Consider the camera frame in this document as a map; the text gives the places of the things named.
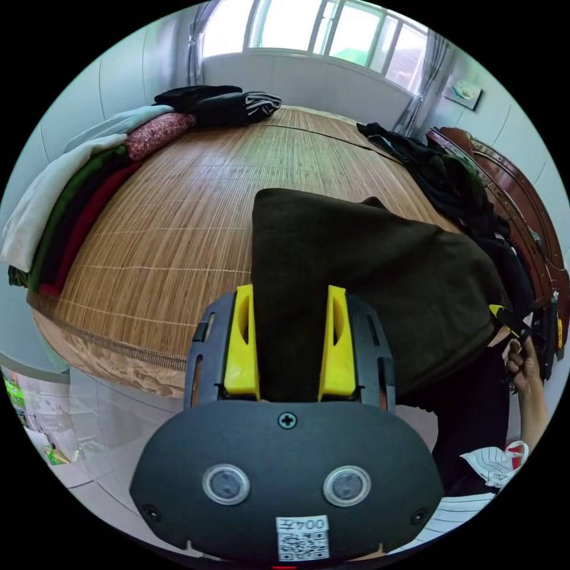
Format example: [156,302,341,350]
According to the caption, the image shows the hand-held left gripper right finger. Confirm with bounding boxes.
[317,284,357,402]

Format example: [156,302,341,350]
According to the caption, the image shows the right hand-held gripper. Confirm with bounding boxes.
[488,290,563,382]

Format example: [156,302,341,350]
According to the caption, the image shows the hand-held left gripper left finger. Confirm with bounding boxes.
[223,284,261,400]

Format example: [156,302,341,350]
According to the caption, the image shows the black pants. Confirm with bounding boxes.
[251,187,511,403]

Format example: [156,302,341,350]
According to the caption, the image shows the person's right forearm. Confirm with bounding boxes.
[516,384,549,451]

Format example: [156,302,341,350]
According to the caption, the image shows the person's right hand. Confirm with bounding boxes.
[504,337,542,400]

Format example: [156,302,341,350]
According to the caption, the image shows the person's body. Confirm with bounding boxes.
[395,345,531,551]

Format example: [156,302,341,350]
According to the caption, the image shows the heap of unfolded dark clothes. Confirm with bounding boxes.
[356,122,536,318]

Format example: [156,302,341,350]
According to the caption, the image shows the bed with woven mat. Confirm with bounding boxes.
[26,104,570,398]

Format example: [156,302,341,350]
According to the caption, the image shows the pile of folded colourful clothes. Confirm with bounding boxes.
[0,104,175,298]

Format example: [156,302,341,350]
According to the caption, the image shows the red floral pillow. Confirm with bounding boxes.
[126,112,198,162]

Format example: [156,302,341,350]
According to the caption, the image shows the pile of folded black clothes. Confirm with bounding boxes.
[153,85,283,128]

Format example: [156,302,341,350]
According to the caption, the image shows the grey curtain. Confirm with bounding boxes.
[186,0,216,88]
[394,30,456,134]

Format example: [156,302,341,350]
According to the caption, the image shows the window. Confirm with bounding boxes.
[202,0,429,95]

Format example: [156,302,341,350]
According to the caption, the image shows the framed wall picture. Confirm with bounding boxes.
[444,74,485,111]

